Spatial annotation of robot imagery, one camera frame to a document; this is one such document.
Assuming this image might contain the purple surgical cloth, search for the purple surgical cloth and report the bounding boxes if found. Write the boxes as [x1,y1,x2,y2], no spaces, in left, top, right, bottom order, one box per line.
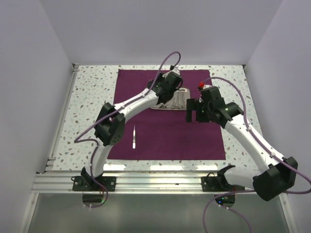
[108,69,225,161]

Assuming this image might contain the steel scissors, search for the steel scissors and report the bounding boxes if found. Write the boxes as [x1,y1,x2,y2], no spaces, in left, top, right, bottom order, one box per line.
[179,88,187,110]

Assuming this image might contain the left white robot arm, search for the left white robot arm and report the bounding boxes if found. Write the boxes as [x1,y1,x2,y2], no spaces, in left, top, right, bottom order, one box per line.
[81,69,183,191]

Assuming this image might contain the wide steel tweezers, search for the wide steel tweezers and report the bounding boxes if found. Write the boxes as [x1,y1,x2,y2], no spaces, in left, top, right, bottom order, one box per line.
[132,125,136,149]

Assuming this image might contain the steel instrument tray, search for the steel instrument tray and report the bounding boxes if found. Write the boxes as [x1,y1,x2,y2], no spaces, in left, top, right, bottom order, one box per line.
[151,87,190,111]

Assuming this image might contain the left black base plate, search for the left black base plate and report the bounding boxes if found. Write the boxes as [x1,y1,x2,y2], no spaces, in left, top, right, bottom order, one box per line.
[71,176,117,192]

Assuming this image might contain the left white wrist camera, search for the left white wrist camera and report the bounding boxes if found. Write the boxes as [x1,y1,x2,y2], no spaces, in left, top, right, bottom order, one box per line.
[169,65,180,75]

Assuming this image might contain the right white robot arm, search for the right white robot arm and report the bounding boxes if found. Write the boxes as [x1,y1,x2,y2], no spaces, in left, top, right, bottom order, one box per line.
[186,83,298,201]

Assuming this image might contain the aluminium mounting rail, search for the aluminium mounting rail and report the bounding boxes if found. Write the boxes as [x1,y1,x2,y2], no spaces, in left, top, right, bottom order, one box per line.
[31,171,287,195]

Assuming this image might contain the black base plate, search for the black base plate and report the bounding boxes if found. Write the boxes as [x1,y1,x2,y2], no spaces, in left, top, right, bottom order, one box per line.
[201,172,245,192]
[71,176,117,192]

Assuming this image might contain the steel forceps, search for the steel forceps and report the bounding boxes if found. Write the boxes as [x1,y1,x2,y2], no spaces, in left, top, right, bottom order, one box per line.
[171,90,180,110]

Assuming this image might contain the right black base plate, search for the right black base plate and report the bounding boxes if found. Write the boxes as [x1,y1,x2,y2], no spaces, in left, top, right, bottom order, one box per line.
[201,172,245,192]

